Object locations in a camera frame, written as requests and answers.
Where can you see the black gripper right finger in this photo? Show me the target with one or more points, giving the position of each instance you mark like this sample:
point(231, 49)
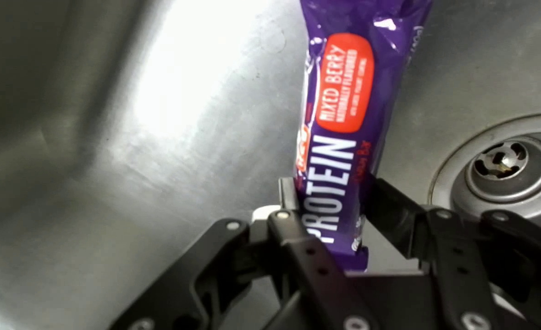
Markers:
point(486, 269)

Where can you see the sink drain strainer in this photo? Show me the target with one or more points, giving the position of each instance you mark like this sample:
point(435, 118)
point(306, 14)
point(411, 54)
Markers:
point(495, 170)

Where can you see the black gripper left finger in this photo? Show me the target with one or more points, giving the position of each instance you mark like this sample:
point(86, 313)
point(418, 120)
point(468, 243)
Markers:
point(218, 269)

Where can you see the purple protein candy bar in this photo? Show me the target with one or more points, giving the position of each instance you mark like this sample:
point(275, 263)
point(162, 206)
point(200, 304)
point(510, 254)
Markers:
point(356, 56)

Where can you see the stainless steel double sink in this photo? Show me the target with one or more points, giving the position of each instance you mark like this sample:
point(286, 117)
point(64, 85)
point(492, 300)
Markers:
point(129, 126)

